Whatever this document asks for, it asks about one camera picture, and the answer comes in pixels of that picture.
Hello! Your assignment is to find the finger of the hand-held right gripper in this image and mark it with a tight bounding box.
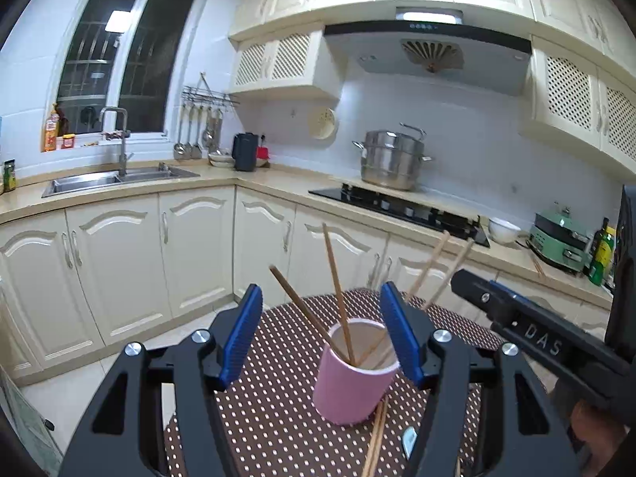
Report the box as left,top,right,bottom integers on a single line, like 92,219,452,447
488,279,535,305
451,268,525,333

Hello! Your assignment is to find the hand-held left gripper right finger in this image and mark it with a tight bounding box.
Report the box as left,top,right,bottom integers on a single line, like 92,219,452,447
380,281,582,477

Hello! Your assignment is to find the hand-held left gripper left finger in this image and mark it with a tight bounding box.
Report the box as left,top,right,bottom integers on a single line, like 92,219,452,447
60,283,264,477

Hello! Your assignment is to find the wooden chopstick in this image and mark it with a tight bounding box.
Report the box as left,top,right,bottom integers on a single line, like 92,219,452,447
322,223,356,366
421,238,475,311
269,266,349,353
358,231,451,366

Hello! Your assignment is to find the pink cup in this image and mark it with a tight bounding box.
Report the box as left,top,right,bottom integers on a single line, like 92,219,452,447
313,320,401,425

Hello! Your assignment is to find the row of hanging kitchen utensils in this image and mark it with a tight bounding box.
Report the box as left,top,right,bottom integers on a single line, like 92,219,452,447
174,104,224,160

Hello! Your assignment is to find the person's right hand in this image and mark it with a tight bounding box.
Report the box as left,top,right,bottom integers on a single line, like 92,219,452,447
571,402,627,458

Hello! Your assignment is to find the white bowl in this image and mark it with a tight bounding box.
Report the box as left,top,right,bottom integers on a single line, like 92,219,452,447
488,217,528,245

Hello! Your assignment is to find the green electric cooker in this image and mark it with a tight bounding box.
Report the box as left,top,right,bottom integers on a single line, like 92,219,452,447
527,209,594,274

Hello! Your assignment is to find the brown polka dot tablecloth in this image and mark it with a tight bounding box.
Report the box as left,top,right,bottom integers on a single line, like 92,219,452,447
164,287,552,477

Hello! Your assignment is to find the dark glass oil bottle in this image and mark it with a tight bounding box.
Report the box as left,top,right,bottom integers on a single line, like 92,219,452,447
588,217,609,279

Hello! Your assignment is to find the green bottle yellow cap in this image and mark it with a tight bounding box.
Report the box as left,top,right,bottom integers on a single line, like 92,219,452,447
593,226,617,286

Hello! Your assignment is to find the black induction cooktop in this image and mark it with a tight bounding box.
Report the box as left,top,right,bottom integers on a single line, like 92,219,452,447
308,184,491,248

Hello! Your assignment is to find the stainless steel steamer pot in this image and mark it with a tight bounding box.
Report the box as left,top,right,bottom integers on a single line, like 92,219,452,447
353,123,434,191

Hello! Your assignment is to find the black electric kettle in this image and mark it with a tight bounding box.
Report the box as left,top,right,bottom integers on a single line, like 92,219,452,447
233,132,259,172

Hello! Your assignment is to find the cream lattice door cabinet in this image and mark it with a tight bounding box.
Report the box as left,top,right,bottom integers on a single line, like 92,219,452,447
519,35,636,175
229,22,343,100

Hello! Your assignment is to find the stainless steel sink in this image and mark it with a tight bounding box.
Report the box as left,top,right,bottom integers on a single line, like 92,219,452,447
41,165,200,198

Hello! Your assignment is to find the metal faucet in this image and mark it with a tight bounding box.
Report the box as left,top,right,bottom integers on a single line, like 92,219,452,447
99,107,135,177

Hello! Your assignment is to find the cream round strainer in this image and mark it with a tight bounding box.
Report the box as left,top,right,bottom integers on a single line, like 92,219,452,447
309,107,339,140

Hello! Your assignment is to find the black and grey range hood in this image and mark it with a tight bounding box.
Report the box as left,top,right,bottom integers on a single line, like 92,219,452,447
324,7,533,96

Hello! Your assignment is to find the orange dish soap bottle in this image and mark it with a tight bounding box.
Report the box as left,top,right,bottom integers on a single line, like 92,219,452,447
44,103,60,152

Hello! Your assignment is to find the white framed window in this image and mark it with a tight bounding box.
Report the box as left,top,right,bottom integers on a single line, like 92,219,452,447
54,0,206,135

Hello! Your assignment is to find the metal wall rack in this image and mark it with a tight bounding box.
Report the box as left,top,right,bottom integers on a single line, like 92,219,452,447
181,74,240,110

